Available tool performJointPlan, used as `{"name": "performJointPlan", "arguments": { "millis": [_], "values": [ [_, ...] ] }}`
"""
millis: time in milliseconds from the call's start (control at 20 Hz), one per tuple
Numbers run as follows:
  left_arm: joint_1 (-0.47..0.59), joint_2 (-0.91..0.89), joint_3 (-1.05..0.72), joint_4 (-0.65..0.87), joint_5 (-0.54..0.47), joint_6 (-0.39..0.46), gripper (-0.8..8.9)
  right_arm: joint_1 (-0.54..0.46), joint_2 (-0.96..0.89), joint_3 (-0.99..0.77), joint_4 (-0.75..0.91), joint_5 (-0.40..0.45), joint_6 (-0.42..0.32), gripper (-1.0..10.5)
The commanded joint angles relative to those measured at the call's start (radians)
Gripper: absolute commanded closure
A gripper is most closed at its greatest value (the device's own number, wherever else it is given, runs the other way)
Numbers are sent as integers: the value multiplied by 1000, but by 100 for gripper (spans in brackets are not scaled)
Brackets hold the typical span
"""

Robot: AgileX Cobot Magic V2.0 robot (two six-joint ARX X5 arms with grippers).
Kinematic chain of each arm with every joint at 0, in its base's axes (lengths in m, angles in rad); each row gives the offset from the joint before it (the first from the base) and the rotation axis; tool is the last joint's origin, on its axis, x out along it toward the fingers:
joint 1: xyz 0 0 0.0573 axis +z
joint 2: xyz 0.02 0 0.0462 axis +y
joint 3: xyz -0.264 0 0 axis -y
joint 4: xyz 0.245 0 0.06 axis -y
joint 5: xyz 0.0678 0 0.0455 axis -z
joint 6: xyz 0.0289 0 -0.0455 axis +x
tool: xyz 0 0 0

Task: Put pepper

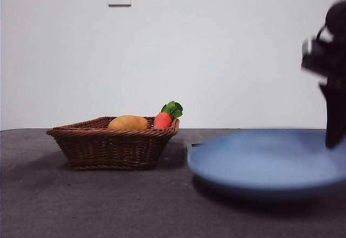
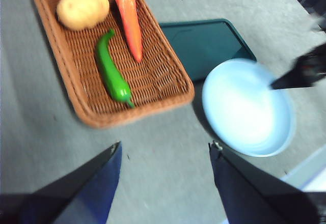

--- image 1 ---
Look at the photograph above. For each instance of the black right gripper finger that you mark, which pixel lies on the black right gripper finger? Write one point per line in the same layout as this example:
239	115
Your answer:
333	113

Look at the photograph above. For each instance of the blue round plate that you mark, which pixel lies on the blue round plate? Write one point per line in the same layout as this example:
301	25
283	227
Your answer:
256	165

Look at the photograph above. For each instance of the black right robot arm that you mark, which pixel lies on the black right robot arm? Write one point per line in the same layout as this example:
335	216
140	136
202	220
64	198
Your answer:
338	21

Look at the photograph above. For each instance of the orange carrot with green leaves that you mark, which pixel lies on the orange carrot with green leaves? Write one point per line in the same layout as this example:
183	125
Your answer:
162	121

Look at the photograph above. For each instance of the yellow-brown potato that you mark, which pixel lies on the yellow-brown potato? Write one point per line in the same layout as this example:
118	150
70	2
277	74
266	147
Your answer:
128	123

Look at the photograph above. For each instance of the brown wicker basket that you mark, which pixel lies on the brown wicker basket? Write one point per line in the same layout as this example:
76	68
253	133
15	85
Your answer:
108	148

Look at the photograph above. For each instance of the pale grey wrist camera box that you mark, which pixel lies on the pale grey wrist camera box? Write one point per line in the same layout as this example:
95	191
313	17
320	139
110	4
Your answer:
309	46

